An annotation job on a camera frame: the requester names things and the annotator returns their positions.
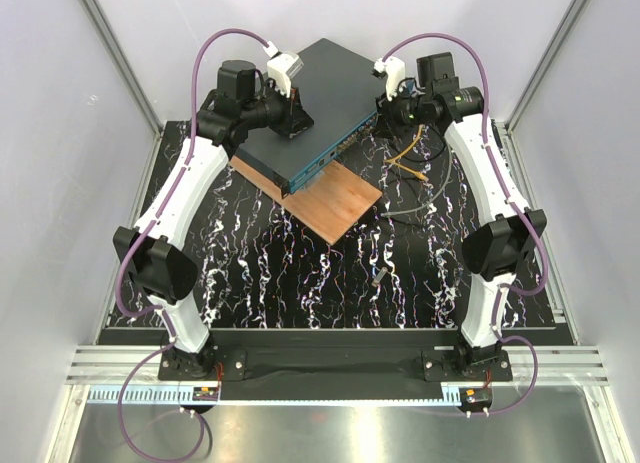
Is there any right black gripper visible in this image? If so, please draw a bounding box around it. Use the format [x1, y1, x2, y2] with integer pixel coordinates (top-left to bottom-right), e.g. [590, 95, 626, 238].
[369, 85, 430, 142]

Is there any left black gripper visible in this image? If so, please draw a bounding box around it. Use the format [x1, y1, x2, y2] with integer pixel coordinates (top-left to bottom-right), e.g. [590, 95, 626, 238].
[241, 79, 313, 138]

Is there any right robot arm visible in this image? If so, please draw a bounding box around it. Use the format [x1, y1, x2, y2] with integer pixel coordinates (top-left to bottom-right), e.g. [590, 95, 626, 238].
[373, 53, 547, 380]

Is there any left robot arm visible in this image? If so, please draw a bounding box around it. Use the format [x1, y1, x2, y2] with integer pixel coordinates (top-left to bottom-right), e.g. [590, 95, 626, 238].
[113, 53, 314, 379]

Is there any wooden base board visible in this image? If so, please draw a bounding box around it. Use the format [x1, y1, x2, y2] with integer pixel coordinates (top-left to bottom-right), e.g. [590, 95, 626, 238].
[230, 157, 382, 245]

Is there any black network cable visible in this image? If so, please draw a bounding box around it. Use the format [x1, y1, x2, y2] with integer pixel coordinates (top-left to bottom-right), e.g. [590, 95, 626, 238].
[382, 132, 451, 224]

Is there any yellow network cable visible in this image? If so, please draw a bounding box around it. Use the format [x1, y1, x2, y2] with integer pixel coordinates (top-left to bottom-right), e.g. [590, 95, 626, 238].
[384, 125, 429, 180]

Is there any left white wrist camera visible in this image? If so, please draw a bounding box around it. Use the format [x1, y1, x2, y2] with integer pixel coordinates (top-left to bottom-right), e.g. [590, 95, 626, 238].
[263, 41, 304, 98]

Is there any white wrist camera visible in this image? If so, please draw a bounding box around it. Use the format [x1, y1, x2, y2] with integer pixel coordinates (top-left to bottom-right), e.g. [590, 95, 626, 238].
[263, 41, 304, 98]
[372, 56, 406, 104]

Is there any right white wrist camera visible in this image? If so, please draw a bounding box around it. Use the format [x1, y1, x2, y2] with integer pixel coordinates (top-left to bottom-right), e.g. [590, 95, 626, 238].
[372, 56, 406, 104]

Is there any dark grey network switch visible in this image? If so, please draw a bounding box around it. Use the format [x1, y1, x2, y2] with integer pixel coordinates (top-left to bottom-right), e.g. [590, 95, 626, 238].
[236, 38, 386, 197]

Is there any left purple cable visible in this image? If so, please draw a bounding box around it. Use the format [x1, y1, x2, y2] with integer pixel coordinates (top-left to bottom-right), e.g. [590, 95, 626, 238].
[114, 28, 279, 459]

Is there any purple cable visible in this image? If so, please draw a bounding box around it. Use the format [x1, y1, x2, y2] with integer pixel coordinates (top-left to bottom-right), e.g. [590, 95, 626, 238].
[114, 28, 279, 459]
[382, 32, 549, 417]

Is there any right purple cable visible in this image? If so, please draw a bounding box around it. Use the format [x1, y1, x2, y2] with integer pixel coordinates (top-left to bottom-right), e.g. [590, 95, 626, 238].
[382, 32, 549, 417]

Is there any left aluminium frame post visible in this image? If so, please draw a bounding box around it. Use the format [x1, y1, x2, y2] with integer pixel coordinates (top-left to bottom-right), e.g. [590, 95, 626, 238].
[79, 0, 164, 136]

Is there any aluminium frame post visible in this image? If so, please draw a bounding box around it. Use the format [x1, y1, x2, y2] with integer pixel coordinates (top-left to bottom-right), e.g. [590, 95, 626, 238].
[79, 0, 164, 136]
[504, 0, 591, 132]

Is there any right aluminium frame post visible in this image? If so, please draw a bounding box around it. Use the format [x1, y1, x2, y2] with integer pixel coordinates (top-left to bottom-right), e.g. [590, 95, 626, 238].
[504, 0, 591, 132]

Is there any slotted cable duct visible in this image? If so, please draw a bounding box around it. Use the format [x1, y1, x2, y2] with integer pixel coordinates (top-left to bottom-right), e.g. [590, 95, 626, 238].
[87, 383, 492, 409]

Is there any aluminium rail profile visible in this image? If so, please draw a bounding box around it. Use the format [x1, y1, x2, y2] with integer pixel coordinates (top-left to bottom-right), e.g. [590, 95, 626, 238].
[65, 345, 609, 387]

